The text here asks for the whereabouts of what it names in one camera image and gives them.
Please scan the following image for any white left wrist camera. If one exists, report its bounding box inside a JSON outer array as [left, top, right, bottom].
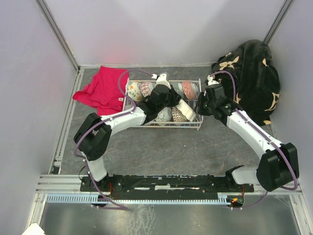
[[152, 72, 171, 89]]

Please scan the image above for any black floral blanket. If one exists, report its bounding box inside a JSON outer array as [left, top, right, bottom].
[[211, 40, 281, 126]]

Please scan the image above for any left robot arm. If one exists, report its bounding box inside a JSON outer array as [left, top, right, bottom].
[[73, 85, 181, 191]]

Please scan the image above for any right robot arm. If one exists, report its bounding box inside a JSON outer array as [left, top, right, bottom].
[[196, 84, 299, 192]]

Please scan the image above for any white wire dish rack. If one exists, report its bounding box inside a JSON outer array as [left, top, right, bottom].
[[126, 79, 203, 130]]

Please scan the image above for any grey hexagon pattern bowl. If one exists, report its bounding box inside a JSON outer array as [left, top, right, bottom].
[[171, 82, 184, 97]]

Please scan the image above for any white paper corner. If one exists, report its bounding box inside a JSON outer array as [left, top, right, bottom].
[[22, 223, 45, 235]]

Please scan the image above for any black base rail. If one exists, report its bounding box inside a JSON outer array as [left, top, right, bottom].
[[80, 175, 254, 200]]

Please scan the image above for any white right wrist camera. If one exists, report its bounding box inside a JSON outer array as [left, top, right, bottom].
[[205, 75, 219, 86]]

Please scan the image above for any white leaf motif bowl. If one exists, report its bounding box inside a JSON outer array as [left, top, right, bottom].
[[155, 107, 172, 126]]

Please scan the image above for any red folded t-shirt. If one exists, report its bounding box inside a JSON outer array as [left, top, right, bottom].
[[72, 66, 129, 116]]

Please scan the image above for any floral orange green bowl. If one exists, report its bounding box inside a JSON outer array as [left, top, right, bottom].
[[127, 81, 143, 102]]

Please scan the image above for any blue triangle pattern bowl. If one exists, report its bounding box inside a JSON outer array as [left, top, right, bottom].
[[139, 82, 155, 97]]

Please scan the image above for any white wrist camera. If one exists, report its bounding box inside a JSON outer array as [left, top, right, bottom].
[[205, 75, 219, 86], [152, 72, 171, 89]]

